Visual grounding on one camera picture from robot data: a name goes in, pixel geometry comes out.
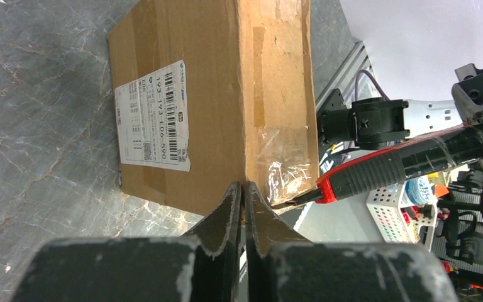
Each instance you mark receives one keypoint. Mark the white perforated storage basket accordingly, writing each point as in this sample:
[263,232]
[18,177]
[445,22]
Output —
[405,213]

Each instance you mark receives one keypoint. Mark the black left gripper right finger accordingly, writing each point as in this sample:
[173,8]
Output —
[283,265]

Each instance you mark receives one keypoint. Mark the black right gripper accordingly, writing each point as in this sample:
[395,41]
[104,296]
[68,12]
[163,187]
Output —
[468,94]

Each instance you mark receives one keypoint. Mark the brown cardboard box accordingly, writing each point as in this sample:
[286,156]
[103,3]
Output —
[207,93]

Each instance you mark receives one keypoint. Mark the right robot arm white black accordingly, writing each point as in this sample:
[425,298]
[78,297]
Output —
[377,122]

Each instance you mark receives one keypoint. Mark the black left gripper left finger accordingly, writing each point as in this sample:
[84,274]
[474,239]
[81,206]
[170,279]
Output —
[200,265]

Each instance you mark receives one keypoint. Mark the red black utility knife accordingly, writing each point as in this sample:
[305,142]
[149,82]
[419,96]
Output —
[419,156]

